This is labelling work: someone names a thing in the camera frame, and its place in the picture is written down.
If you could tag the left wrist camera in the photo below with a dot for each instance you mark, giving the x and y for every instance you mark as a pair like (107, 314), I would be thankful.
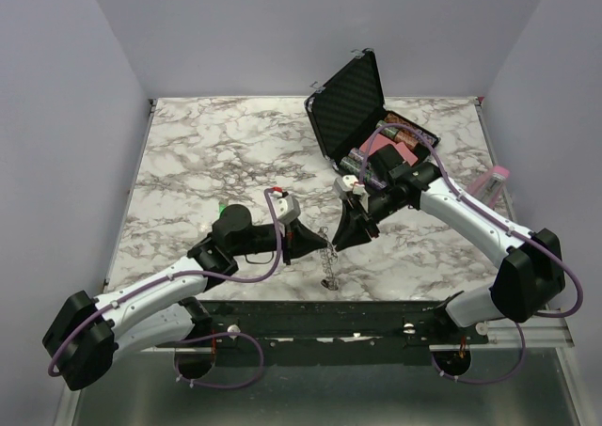
(287, 209)

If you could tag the pink holder block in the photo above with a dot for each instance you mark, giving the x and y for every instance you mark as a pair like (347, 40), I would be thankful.
(487, 188)

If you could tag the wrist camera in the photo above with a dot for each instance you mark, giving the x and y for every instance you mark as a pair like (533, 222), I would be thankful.
(347, 186)
(287, 209)

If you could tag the pink card deck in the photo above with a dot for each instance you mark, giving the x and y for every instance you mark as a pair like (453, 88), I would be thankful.
(408, 156)

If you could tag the black poker chip case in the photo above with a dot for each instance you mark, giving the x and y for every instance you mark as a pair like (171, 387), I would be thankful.
(348, 107)

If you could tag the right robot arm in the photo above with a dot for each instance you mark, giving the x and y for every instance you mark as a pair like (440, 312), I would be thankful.
(529, 272)

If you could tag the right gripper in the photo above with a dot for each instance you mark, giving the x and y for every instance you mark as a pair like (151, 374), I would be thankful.
(356, 225)

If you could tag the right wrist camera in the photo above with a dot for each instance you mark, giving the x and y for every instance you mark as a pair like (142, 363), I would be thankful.
(347, 186)

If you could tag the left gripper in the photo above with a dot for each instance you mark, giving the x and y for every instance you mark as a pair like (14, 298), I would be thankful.
(297, 240)

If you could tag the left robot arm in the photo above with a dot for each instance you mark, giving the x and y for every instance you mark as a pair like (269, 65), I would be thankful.
(89, 332)

